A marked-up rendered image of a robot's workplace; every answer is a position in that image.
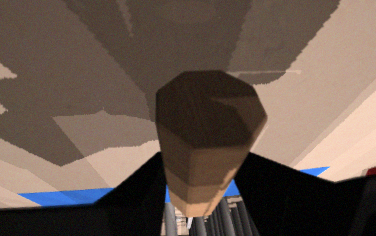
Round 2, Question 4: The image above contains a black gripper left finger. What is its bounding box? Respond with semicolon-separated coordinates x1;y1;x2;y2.
0;151;166;236

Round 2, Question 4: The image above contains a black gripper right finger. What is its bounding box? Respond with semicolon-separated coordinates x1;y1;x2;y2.
233;152;376;236

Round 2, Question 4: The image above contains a blue tape strip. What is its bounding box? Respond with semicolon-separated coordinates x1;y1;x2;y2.
18;166;331;206

